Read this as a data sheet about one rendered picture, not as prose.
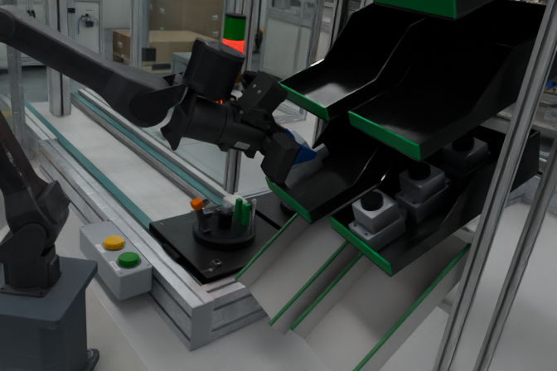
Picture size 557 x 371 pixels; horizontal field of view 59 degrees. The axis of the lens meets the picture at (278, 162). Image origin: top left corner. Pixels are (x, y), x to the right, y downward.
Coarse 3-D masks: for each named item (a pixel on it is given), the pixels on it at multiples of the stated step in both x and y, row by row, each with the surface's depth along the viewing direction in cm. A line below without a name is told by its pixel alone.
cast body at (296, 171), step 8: (296, 136) 74; (304, 144) 73; (320, 152) 77; (328, 152) 77; (312, 160) 75; (320, 160) 75; (296, 168) 74; (304, 168) 75; (312, 168) 75; (320, 168) 76; (288, 176) 74; (296, 176) 75; (304, 176) 75; (288, 184) 75; (296, 184) 75
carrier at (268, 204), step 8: (272, 192) 132; (248, 200) 126; (264, 200) 127; (272, 200) 128; (280, 200) 128; (256, 208) 123; (264, 208) 124; (272, 208) 124; (280, 208) 125; (288, 208) 121; (264, 216) 120; (272, 216) 120; (280, 216) 121; (288, 216) 121; (272, 224) 118; (280, 224) 117
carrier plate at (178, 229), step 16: (208, 208) 120; (160, 224) 110; (176, 224) 111; (256, 224) 115; (160, 240) 108; (176, 240) 105; (192, 240) 106; (256, 240) 109; (192, 256) 101; (208, 256) 101; (224, 256) 102; (240, 256) 103; (192, 272) 98; (208, 272) 96; (224, 272) 97
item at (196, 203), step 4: (192, 200) 101; (196, 200) 101; (200, 200) 101; (204, 200) 103; (208, 200) 103; (192, 204) 101; (196, 204) 100; (200, 204) 101; (204, 204) 102; (192, 208) 102; (196, 208) 101; (200, 208) 101; (196, 212) 102; (200, 212) 102; (200, 216) 103; (204, 216) 103; (200, 220) 104; (204, 220) 104; (200, 224) 105; (204, 224) 104; (204, 228) 104
